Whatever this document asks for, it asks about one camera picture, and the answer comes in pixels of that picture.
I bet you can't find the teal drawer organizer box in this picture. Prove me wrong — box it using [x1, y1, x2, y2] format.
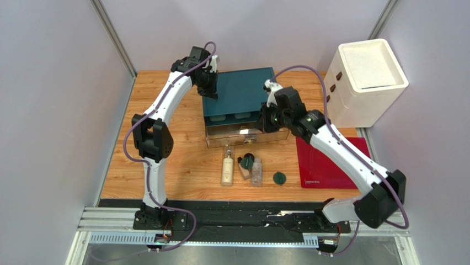
[202, 67, 275, 127]

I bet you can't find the clear small cosmetic bottle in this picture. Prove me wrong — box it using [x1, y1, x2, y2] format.
[251, 157, 263, 187]

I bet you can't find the white pump lotion bottle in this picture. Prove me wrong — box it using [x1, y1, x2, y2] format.
[221, 146, 234, 187]

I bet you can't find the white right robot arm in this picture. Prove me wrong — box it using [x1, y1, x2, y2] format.
[256, 82, 409, 229]

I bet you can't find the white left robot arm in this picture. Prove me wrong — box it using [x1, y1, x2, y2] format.
[128, 46, 219, 230]

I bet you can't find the dark green round compact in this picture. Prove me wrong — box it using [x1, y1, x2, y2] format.
[273, 172, 287, 186]

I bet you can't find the red mirror case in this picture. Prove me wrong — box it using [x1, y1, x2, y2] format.
[296, 137, 356, 189]

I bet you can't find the white foam drawer cabinet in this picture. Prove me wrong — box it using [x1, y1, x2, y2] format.
[324, 39, 409, 128]

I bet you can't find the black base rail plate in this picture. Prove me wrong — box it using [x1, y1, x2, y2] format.
[133, 210, 351, 234]

